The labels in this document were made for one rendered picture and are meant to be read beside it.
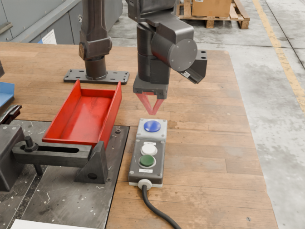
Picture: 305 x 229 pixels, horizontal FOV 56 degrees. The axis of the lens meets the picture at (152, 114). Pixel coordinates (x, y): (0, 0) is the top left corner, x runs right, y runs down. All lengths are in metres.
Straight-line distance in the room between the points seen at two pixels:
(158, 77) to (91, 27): 0.31
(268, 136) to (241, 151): 1.54
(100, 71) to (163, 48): 0.44
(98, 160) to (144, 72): 0.19
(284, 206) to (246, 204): 1.23
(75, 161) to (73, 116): 0.23
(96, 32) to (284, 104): 2.03
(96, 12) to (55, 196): 0.45
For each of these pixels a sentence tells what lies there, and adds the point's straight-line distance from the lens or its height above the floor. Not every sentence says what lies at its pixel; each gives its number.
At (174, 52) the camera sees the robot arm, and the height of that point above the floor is 1.16.
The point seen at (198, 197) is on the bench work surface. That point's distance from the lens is 0.57.
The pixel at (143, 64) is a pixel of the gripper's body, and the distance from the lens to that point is 0.55.
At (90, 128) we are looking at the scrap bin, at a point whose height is 0.91.
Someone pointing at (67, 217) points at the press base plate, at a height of 0.90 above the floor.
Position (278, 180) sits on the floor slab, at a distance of 1.93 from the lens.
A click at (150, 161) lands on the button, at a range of 0.57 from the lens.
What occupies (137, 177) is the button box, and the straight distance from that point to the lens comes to 0.56.
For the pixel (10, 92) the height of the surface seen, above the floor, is 0.93.
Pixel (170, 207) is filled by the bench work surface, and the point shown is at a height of 0.90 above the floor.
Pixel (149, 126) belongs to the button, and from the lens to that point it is 0.65.
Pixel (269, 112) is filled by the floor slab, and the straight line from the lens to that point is 2.45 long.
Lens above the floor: 1.35
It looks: 37 degrees down
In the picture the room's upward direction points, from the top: straight up
